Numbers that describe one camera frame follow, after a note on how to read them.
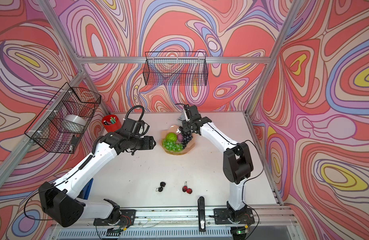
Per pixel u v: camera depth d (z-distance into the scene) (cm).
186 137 97
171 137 96
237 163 50
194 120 69
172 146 91
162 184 82
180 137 99
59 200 38
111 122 101
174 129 105
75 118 74
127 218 72
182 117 115
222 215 73
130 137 58
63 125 71
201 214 72
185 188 82
